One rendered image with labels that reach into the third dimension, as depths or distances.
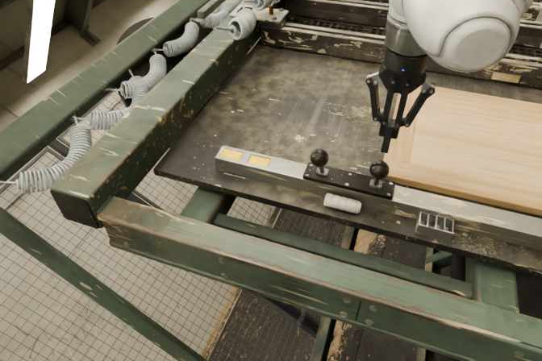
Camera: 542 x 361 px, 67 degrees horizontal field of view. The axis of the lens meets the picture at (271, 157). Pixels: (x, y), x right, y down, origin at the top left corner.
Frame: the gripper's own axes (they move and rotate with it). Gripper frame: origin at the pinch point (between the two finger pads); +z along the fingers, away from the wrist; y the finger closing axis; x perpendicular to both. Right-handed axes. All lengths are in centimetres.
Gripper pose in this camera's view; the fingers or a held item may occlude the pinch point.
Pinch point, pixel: (387, 135)
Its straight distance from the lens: 88.9
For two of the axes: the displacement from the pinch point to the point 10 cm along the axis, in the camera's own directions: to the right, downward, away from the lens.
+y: -9.4, -2.2, 2.6
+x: -3.4, 6.4, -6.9
